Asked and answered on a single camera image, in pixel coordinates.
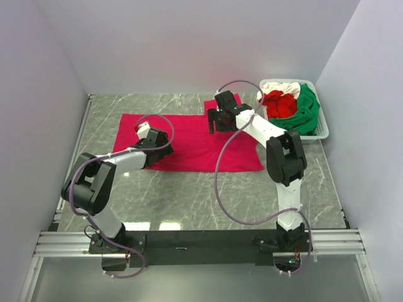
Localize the magenta pink t-shirt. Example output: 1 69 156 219
113 99 264 172

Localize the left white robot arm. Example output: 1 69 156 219
60 124 173 253

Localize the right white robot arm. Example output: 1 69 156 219
208 91 308 251

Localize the red t-shirt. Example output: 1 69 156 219
263 90 297 119

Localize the white t-shirt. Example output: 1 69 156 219
259 81 301 99

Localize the green t-shirt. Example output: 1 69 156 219
269 84 321 136

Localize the white plastic laundry basket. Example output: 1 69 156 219
259 79 329 143

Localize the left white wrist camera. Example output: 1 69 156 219
134 121 151 139

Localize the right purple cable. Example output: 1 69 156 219
213 80 315 275

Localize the aluminium frame rail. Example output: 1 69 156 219
33 229 366 257

